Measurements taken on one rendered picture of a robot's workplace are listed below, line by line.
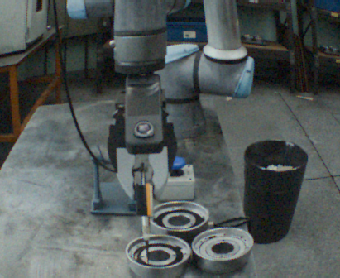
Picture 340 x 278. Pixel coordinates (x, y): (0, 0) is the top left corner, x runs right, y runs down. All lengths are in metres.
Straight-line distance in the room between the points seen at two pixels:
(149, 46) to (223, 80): 0.56
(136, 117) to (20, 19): 2.35
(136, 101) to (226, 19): 0.54
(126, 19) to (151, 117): 0.14
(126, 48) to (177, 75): 0.58
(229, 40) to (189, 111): 0.24
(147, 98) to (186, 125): 0.62
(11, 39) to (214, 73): 1.99
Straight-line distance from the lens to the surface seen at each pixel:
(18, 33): 2.90
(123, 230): 0.87
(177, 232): 0.79
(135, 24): 0.62
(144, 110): 0.61
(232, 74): 1.15
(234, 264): 0.73
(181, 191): 0.95
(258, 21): 4.81
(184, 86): 1.20
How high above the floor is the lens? 1.29
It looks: 23 degrees down
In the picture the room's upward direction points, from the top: 1 degrees counter-clockwise
